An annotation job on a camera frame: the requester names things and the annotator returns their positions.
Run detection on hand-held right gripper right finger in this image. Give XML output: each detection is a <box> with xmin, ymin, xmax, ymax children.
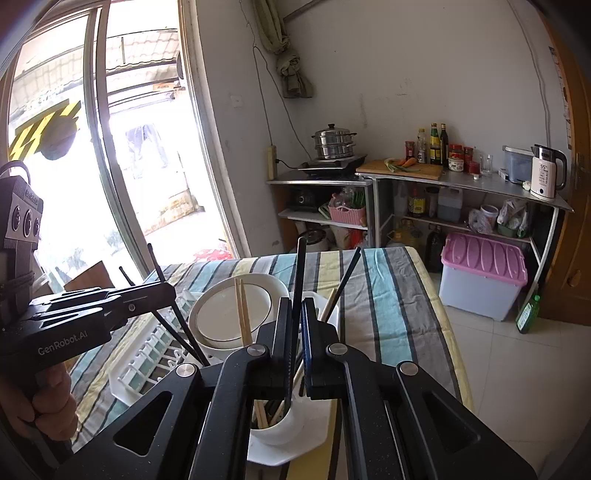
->
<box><xmin>300</xmin><ymin>298</ymin><xmax>539</xmax><ymax>480</ymax></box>

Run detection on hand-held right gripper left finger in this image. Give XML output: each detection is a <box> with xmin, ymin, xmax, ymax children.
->
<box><xmin>55</xmin><ymin>298</ymin><xmax>296</xmax><ymax>480</ymax></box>

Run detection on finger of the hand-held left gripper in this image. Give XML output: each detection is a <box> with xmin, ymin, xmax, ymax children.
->
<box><xmin>48</xmin><ymin>281</ymin><xmax>177</xmax><ymax>306</ymax></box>
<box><xmin>28</xmin><ymin>299</ymin><xmax>154</xmax><ymax>326</ymax></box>

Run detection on white utensil cup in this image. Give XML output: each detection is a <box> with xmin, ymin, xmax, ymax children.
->
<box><xmin>248</xmin><ymin>291</ymin><xmax>342</xmax><ymax>446</ymax></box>

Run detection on person's left hand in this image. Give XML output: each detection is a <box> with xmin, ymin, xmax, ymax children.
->
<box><xmin>2</xmin><ymin>362</ymin><xmax>79</xmax><ymax>444</ymax></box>

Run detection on wooden chair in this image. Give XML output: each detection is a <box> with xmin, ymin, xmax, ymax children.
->
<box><xmin>65</xmin><ymin>261</ymin><xmax>116</xmax><ymax>294</ymax></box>

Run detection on white plastic dish rack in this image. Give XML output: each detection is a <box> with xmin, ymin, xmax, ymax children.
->
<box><xmin>108</xmin><ymin>288</ymin><xmax>340</xmax><ymax>467</ymax></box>

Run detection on striped tablecloth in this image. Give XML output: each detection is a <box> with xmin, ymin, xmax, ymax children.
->
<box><xmin>69</xmin><ymin>246</ymin><xmax>474</xmax><ymax>480</ymax></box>

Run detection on white rice cooker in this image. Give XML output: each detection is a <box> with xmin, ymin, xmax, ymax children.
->
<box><xmin>300</xmin><ymin>228</ymin><xmax>331</xmax><ymax>252</ymax></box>

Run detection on pink plastic basket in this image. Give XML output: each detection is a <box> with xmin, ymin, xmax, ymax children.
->
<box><xmin>329</xmin><ymin>204</ymin><xmax>367</xmax><ymax>228</ymax></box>

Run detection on yellow green oil jug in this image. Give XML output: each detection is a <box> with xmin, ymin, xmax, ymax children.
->
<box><xmin>387</xmin><ymin>220</ymin><xmax>423</xmax><ymax>247</ymax></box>

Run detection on sliding glass door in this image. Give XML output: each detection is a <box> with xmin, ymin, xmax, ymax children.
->
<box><xmin>0</xmin><ymin>0</ymin><xmax>259</xmax><ymax>296</ymax></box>

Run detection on dark plastic jug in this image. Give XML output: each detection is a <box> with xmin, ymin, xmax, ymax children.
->
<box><xmin>425</xmin><ymin>224</ymin><xmax>446</xmax><ymax>273</ymax></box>

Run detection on black induction cooker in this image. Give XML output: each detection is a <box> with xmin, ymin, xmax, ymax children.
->
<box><xmin>298</xmin><ymin>154</ymin><xmax>369</xmax><ymax>174</ymax></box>

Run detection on storage box with pink lid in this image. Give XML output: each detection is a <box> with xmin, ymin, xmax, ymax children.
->
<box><xmin>438</xmin><ymin>232</ymin><xmax>528</xmax><ymax>322</ymax></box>

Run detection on white plastic jerrycan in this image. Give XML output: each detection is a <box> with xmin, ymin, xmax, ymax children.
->
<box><xmin>436</xmin><ymin>187</ymin><xmax>464</xmax><ymax>222</ymax></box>

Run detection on green onion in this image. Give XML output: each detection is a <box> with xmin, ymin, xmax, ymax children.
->
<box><xmin>384</xmin><ymin>158</ymin><xmax>421</xmax><ymax>174</ymax></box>

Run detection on steel steamer pot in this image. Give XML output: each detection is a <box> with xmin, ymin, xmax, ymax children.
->
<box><xmin>311</xmin><ymin>123</ymin><xmax>358</xmax><ymax>160</ymax></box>

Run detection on wooden cutting board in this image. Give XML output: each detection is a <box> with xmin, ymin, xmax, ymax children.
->
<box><xmin>356</xmin><ymin>159</ymin><xmax>445</xmax><ymax>181</ymax></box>

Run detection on green bottle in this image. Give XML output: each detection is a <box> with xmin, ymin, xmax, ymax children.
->
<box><xmin>516</xmin><ymin>284</ymin><xmax>541</xmax><ymax>334</ymax></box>

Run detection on white plastic bags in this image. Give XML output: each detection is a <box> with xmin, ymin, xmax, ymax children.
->
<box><xmin>468</xmin><ymin>198</ymin><xmax>532</xmax><ymax>238</ymax></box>

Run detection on long steel shelf table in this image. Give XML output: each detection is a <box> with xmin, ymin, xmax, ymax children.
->
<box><xmin>355</xmin><ymin>168</ymin><xmax>575</xmax><ymax>296</ymax></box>

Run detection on hanging green cloth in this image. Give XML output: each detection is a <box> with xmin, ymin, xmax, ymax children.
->
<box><xmin>254</xmin><ymin>0</ymin><xmax>316</xmax><ymax>99</ymax></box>

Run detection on clear plastic container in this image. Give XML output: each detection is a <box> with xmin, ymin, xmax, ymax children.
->
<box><xmin>502</xmin><ymin>145</ymin><xmax>536</xmax><ymax>183</ymax></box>

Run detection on white electric kettle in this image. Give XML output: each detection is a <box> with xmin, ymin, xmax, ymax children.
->
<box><xmin>529</xmin><ymin>144</ymin><xmax>568</xmax><ymax>200</ymax></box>

